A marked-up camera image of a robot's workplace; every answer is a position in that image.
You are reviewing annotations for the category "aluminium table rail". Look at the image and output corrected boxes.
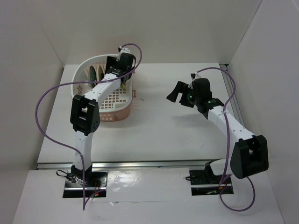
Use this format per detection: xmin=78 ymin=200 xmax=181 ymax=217
xmin=36 ymin=159 xmax=222 ymax=170

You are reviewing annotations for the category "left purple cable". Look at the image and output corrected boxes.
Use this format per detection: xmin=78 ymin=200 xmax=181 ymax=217
xmin=35 ymin=43 xmax=143 ymax=210

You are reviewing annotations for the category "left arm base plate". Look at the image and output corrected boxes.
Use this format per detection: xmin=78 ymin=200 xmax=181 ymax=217
xmin=56 ymin=169 xmax=108 ymax=198

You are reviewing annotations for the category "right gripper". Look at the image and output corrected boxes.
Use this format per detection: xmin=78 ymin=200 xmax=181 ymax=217
xmin=166 ymin=81 xmax=200 ymax=108

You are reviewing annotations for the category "cream floral plate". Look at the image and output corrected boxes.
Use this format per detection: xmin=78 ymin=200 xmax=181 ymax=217
xmin=97 ymin=65 xmax=105 ymax=81

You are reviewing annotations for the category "white slotted dish rack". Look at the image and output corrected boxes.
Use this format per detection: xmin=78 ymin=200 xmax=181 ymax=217
xmin=71 ymin=54 xmax=130 ymax=106

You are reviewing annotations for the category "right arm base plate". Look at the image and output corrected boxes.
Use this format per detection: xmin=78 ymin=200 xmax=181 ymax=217
xmin=185 ymin=170 xmax=234 ymax=196

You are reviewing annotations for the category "right side aluminium rail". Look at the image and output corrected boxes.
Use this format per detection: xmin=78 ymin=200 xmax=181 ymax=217
xmin=219 ymin=63 xmax=245 ymax=123

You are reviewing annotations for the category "blue white patterned plate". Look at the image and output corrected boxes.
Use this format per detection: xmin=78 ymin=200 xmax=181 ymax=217
xmin=89 ymin=66 xmax=97 ymax=82

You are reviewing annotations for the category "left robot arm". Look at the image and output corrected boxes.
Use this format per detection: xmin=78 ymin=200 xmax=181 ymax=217
xmin=70 ymin=48 xmax=136 ymax=186

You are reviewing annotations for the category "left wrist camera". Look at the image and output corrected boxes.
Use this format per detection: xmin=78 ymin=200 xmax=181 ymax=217
xmin=118 ymin=46 xmax=131 ymax=54

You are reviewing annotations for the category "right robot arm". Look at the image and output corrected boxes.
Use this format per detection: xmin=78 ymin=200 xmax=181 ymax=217
xmin=167 ymin=78 xmax=269 ymax=183

